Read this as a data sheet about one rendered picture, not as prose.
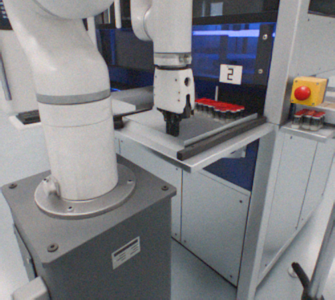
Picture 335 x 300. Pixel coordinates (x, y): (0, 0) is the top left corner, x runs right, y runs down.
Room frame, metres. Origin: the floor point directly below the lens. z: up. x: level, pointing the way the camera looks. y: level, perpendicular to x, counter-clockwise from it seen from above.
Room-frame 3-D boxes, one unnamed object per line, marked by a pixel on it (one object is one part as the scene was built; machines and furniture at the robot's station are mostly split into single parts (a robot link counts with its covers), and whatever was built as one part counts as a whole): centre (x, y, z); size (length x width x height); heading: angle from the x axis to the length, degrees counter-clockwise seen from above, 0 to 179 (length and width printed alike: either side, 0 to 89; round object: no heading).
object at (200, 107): (0.81, -0.15, 0.90); 0.18 x 0.02 x 0.05; 43
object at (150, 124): (0.74, -0.07, 0.90); 0.34 x 0.26 x 0.04; 133
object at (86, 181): (0.42, 0.16, 0.95); 0.19 x 0.19 x 0.18
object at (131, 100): (1.06, 0.08, 0.90); 0.34 x 0.26 x 0.04; 134
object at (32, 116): (1.14, 0.49, 0.82); 0.40 x 0.14 x 0.02; 132
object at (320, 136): (0.73, -0.45, 0.87); 0.14 x 0.13 x 0.02; 134
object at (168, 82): (0.58, -0.01, 1.03); 0.10 x 0.08 x 0.11; 44
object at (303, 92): (0.68, -0.38, 0.99); 0.04 x 0.04 x 0.04; 44
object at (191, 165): (0.89, 0.02, 0.87); 0.70 x 0.48 x 0.02; 44
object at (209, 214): (1.83, 0.00, 0.44); 2.06 x 1.00 x 0.88; 44
